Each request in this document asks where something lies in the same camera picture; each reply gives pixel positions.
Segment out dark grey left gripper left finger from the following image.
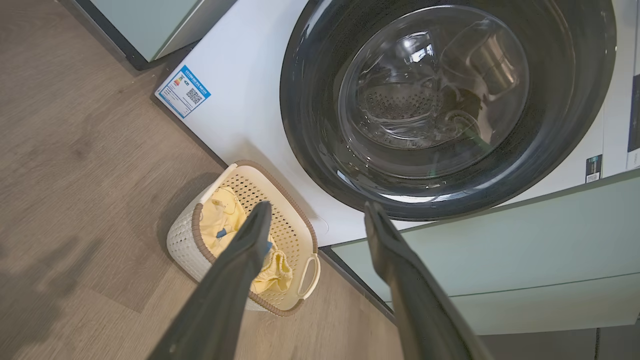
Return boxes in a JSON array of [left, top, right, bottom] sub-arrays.
[[149, 201, 274, 360]]

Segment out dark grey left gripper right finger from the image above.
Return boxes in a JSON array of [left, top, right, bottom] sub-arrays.
[[363, 201, 495, 360]]

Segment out yellow bear-print garment blue cuff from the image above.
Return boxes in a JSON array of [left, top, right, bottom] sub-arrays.
[[199, 186, 249, 259], [249, 242, 295, 296]]

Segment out washing machine glass door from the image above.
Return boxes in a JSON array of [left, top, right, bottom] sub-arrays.
[[279, 0, 618, 222]]

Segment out white front-load washing machine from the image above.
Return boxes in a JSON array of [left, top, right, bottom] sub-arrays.
[[154, 0, 640, 248]]

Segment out stainless steel washing machine drum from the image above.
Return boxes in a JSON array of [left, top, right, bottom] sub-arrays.
[[342, 7, 528, 173]]

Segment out black and white label sticker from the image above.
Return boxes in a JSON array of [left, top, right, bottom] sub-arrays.
[[586, 155, 603, 184]]

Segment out cream perforated laundry basket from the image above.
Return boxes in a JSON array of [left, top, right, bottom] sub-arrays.
[[166, 160, 322, 318]]

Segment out wide pale green cabinet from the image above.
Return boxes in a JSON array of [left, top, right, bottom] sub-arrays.
[[327, 167, 640, 336]]

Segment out blue white energy label sticker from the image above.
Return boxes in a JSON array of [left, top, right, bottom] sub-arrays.
[[155, 65, 212, 119]]

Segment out narrow pale green cabinet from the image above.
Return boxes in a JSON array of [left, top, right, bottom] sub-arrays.
[[56, 0, 238, 71]]

